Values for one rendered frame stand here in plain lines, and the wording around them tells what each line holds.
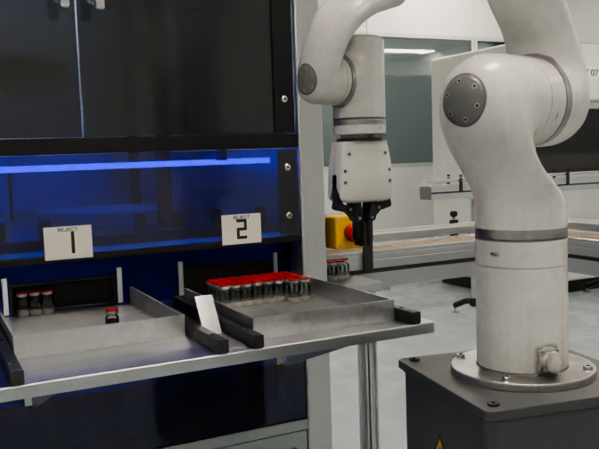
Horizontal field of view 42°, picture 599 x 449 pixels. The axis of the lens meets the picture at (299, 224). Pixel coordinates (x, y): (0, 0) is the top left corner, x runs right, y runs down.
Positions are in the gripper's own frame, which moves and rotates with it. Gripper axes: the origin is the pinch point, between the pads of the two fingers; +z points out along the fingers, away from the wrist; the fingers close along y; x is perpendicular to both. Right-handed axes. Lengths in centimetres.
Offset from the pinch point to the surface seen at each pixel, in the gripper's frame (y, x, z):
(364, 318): -0.3, -0.8, 14.4
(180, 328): 28.5, -10.1, 13.9
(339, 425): -91, -175, 103
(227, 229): 9.7, -35.9, 1.1
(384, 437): -100, -153, 103
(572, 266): -83, -35, 17
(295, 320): 12.4, -0.8, 13.0
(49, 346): 49, -10, 14
